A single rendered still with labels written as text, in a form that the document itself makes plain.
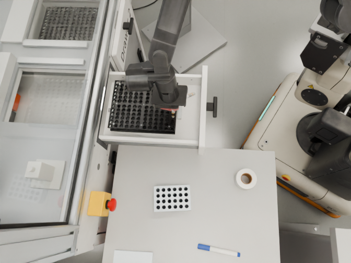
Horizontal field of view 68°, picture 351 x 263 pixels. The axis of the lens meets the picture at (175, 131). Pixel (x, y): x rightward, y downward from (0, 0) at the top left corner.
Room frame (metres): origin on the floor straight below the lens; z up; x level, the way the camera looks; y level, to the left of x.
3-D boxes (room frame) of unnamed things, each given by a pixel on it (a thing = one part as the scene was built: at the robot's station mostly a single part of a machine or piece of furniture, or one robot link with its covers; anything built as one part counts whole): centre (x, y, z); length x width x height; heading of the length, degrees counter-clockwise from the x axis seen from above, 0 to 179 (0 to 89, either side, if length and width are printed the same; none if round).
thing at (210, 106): (0.33, -0.13, 0.91); 0.07 x 0.04 x 0.01; 167
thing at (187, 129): (0.38, 0.10, 0.86); 0.40 x 0.26 x 0.06; 77
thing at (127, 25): (0.71, 0.11, 0.91); 0.07 x 0.04 x 0.01; 167
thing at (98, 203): (0.08, 0.27, 0.88); 0.07 x 0.05 x 0.07; 167
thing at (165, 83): (0.35, 0.01, 1.09); 0.07 x 0.06 x 0.07; 80
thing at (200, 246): (-0.12, -0.08, 0.77); 0.14 x 0.02 x 0.02; 70
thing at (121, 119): (0.38, 0.09, 0.87); 0.22 x 0.18 x 0.06; 77
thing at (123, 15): (0.71, 0.14, 0.87); 0.29 x 0.02 x 0.11; 167
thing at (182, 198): (0.07, 0.05, 0.78); 0.12 x 0.08 x 0.04; 83
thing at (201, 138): (0.33, -0.10, 0.87); 0.29 x 0.02 x 0.11; 167
